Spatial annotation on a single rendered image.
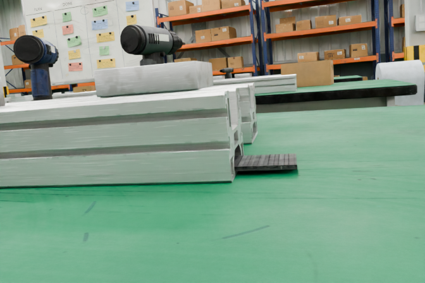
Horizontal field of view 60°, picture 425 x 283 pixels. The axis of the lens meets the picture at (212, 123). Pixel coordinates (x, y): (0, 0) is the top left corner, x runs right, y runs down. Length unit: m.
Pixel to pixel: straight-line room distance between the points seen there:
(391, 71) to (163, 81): 3.48
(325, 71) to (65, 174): 2.06
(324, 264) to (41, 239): 0.18
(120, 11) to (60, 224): 3.49
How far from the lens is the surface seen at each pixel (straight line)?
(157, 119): 0.36
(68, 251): 0.25
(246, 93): 0.52
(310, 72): 2.36
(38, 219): 0.33
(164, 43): 0.81
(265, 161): 0.38
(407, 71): 3.94
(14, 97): 6.04
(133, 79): 0.56
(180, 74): 0.53
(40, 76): 0.87
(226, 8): 10.22
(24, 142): 0.42
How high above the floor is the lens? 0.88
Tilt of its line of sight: 7 degrees down
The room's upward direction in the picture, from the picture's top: 5 degrees counter-clockwise
